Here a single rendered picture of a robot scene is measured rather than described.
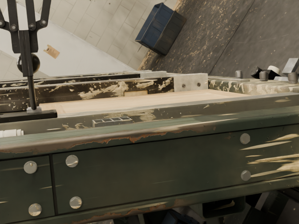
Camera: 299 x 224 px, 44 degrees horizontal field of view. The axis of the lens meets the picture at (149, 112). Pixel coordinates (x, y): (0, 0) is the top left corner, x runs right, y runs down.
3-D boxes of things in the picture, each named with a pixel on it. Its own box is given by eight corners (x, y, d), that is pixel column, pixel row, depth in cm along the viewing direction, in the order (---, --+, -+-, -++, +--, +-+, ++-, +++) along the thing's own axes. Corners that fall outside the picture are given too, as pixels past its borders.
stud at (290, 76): (300, 83, 94) (300, 72, 94) (292, 84, 93) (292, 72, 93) (294, 83, 96) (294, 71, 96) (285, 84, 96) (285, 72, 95)
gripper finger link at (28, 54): (24, 31, 59) (29, 31, 59) (28, 76, 60) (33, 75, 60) (23, 30, 56) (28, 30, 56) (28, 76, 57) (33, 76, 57)
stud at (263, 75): (270, 81, 106) (270, 71, 106) (262, 82, 106) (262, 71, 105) (265, 81, 109) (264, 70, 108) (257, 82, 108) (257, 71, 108)
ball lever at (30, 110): (46, 122, 68) (39, 58, 60) (24, 124, 67) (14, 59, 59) (45, 110, 71) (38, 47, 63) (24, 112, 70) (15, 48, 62)
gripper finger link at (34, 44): (27, 20, 58) (47, 19, 59) (30, 53, 59) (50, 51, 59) (27, 18, 56) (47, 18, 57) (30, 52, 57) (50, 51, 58)
